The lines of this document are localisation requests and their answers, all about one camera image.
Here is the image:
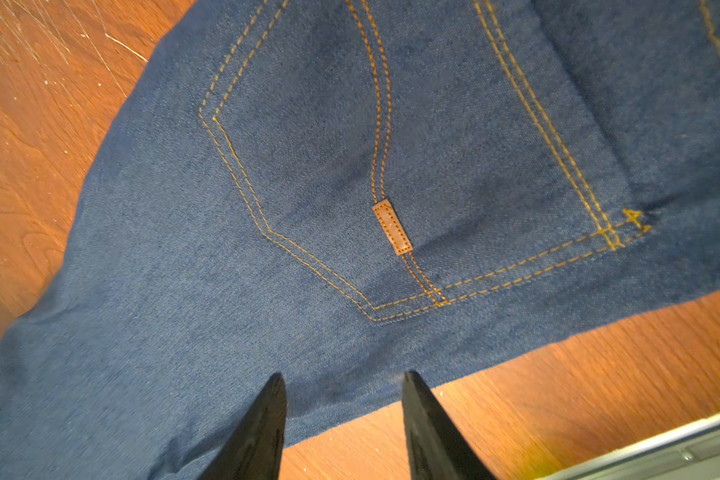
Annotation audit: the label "aluminium mounting rail frame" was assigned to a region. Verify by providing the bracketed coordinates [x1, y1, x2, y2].
[549, 413, 720, 479]

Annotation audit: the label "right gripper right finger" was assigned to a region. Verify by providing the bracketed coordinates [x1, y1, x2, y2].
[401, 370, 497, 480]

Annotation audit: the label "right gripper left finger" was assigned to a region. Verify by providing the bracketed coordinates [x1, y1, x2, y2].
[199, 373, 287, 480]

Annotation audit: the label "dark blue denim trousers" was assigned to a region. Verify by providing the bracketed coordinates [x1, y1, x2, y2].
[0, 1, 720, 479]

